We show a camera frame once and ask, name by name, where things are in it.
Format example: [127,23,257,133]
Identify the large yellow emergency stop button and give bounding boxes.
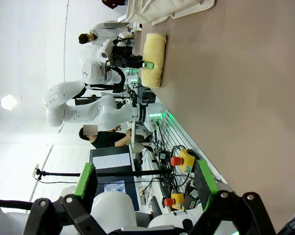
[170,148,196,173]

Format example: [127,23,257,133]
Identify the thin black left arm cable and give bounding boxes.
[85,65,126,93]

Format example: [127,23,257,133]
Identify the black cable at arm base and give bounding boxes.
[151,119,169,158]

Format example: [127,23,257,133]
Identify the person in light grey top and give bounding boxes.
[78,22,134,47]

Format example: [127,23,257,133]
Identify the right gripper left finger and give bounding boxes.
[23,162,119,235]

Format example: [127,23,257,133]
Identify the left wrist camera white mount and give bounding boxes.
[115,33,135,47]

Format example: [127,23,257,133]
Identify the black camera stand pole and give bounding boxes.
[34,163,174,182]

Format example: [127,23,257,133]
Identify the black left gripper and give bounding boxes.
[112,45,155,70]

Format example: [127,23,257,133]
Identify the person in black shirt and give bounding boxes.
[78,124,153,150]

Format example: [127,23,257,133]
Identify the monitor with dark screen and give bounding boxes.
[95,174,141,212]

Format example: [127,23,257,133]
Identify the round ceiling lamp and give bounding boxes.
[0,94,19,111]

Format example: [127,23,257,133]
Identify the white slotted table frame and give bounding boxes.
[141,97,229,187]

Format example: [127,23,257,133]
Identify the small yellow emergency stop button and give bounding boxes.
[164,192,185,211]

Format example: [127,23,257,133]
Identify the monitor with white grid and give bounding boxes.
[89,145,136,173]

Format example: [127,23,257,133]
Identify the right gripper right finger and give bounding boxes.
[186,159,278,235]

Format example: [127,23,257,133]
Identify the black sleeved right arm cables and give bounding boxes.
[0,199,36,211]

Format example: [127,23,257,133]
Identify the yellow towel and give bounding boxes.
[141,33,168,89]

